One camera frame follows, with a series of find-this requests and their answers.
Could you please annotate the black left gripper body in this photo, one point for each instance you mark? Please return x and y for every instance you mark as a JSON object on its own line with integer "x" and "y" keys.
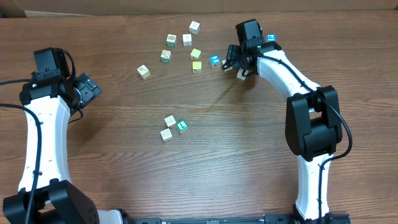
{"x": 90, "y": 88}

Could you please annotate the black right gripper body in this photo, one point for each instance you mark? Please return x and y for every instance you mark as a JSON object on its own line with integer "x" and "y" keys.
{"x": 234, "y": 54}

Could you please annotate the red letter wooden block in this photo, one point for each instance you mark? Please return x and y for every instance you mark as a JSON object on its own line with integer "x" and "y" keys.
{"x": 170, "y": 121}

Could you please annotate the red K wooden block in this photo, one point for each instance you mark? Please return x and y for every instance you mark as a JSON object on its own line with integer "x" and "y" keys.
{"x": 166, "y": 135}

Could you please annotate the green top wooden block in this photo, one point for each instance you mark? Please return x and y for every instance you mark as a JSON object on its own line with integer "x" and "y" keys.
{"x": 182, "y": 126}

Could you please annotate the plain white wooden block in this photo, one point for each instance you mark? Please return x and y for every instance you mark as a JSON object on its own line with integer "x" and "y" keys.
{"x": 227, "y": 69}

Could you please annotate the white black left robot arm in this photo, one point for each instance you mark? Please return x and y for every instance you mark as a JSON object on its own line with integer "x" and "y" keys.
{"x": 45, "y": 192}

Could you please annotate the blue T wooden block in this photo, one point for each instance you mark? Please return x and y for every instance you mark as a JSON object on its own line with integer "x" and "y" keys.
{"x": 241, "y": 75}

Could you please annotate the far blue wooden block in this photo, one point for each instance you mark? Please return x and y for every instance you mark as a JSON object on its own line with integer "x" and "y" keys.
{"x": 271, "y": 37}

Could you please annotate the blue top wooden block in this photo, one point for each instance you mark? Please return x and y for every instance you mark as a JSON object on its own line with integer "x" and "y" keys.
{"x": 214, "y": 61}

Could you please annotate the yellow top wooden block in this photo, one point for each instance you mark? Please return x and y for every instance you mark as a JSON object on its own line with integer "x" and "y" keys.
{"x": 196, "y": 66}

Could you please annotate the pale yellow top block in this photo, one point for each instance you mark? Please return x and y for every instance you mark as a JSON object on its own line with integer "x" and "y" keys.
{"x": 195, "y": 54}

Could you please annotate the yellow S wooden block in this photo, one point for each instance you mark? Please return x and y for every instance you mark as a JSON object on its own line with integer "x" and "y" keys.
{"x": 143, "y": 71}

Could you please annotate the teal J wooden block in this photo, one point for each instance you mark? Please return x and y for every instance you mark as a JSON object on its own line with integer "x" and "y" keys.
{"x": 194, "y": 27}

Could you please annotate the dark red wooden block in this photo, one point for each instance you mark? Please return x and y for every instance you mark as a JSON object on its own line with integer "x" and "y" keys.
{"x": 187, "y": 40}

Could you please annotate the green B wooden block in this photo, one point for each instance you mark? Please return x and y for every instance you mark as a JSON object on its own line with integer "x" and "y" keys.
{"x": 171, "y": 40}

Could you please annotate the green framed wooden block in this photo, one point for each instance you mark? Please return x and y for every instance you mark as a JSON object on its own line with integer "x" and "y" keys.
{"x": 166, "y": 56}

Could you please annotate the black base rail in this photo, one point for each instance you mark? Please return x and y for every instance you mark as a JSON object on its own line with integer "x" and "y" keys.
{"x": 242, "y": 221}

